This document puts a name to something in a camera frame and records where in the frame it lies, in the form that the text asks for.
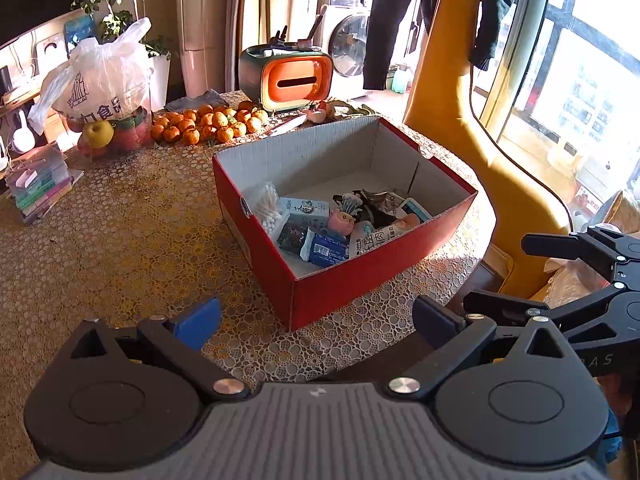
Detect black hanging jacket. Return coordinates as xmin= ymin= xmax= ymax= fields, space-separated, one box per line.
xmin=420 ymin=0 xmax=525 ymax=72

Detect stack of books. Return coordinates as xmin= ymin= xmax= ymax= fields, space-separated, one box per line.
xmin=4 ymin=146 xmax=86 ymax=226

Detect yellow apple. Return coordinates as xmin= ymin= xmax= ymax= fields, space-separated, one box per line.
xmin=81 ymin=120 xmax=115 ymax=150

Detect blue white striped toy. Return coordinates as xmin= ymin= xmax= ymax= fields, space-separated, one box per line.
xmin=334 ymin=194 xmax=366 ymax=216

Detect green bottle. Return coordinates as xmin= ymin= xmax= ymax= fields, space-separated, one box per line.
xmin=391 ymin=64 xmax=415 ymax=95

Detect blue white packet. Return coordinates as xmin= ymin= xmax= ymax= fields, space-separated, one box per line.
xmin=307 ymin=232 xmax=350 ymax=268

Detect blue box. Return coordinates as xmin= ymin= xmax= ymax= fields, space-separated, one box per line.
xmin=64 ymin=14 xmax=97 ymax=58

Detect yellow chair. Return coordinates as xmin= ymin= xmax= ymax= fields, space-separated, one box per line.
xmin=402 ymin=0 xmax=576 ymax=301

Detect round desktop with lace cloth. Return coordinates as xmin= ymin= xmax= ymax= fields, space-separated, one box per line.
xmin=0 ymin=87 xmax=496 ymax=391

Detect beige standing air conditioner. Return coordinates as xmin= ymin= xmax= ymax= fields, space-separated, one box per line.
xmin=176 ymin=0 xmax=233 ymax=100

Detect grey folded cloth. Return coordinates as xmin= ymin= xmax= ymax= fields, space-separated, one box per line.
xmin=164 ymin=89 xmax=230 ymax=113

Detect white green carton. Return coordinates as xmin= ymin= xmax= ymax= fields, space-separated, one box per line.
xmin=277 ymin=196 xmax=332 ymax=228

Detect red cardboard box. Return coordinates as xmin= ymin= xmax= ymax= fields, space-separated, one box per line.
xmin=211 ymin=115 xmax=479 ymax=332

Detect black hanging trousers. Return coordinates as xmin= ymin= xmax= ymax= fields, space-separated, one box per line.
xmin=362 ymin=0 xmax=446 ymax=92

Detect yellow curtain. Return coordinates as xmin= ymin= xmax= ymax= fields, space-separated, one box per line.
xmin=227 ymin=0 xmax=261 ymax=93

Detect large window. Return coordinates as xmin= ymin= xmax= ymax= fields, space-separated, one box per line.
xmin=475 ymin=0 xmax=640 ymax=201

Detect crinkled clear plastic bag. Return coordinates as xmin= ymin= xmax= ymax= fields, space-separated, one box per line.
xmin=542 ymin=257 xmax=616 ymax=311

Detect white flat sachet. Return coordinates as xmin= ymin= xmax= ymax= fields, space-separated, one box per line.
xmin=261 ymin=113 xmax=307 ymax=137

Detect pink round toy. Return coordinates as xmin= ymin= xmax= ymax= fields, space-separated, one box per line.
xmin=327 ymin=207 xmax=360 ymax=236

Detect white blue rounded case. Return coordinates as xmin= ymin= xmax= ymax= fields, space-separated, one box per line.
xmin=397 ymin=197 xmax=434 ymax=224

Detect white washing machine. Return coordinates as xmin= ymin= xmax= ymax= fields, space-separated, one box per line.
xmin=310 ymin=0 xmax=376 ymax=98

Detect dark brown snack wrapper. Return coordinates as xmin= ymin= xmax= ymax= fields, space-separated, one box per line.
xmin=352 ymin=189 xmax=398 ymax=228

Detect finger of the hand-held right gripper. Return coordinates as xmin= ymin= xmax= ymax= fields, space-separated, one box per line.
xmin=521 ymin=225 xmax=640 ymax=287
xmin=462 ymin=284 xmax=632 ymax=342

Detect white printed snack packet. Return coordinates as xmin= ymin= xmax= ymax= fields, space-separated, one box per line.
xmin=347 ymin=220 xmax=407 ymax=259

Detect black flat television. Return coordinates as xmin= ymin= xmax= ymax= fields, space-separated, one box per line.
xmin=0 ymin=0 xmax=88 ymax=51

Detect white printed plastic bag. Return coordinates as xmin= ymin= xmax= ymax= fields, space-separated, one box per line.
xmin=27 ymin=16 xmax=153 ymax=136

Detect potted plant white pot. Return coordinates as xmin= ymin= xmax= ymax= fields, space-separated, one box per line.
xmin=142 ymin=35 xmax=172 ymax=113

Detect pile of tangerines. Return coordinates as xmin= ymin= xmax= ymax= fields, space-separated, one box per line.
xmin=150 ymin=101 xmax=270 ymax=147

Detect red fruit bag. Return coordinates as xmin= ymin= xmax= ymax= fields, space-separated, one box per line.
xmin=75 ymin=107 xmax=153 ymax=158

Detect orange tissue box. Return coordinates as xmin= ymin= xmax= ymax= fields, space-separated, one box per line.
xmin=238 ymin=44 xmax=335 ymax=113

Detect small black packet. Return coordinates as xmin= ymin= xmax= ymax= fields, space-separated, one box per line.
xmin=276 ymin=221 xmax=311 ymax=252

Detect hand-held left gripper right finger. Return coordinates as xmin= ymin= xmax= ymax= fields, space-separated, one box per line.
xmin=386 ymin=294 xmax=581 ymax=400

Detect cotton swab container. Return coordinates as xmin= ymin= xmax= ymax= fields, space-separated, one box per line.
xmin=250 ymin=182 xmax=292 ymax=238

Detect brown-handled brush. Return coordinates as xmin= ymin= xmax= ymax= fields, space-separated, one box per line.
xmin=305 ymin=4 xmax=329 ymax=43

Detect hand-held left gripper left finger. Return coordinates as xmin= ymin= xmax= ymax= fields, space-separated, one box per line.
xmin=67 ymin=296 xmax=252 ymax=402

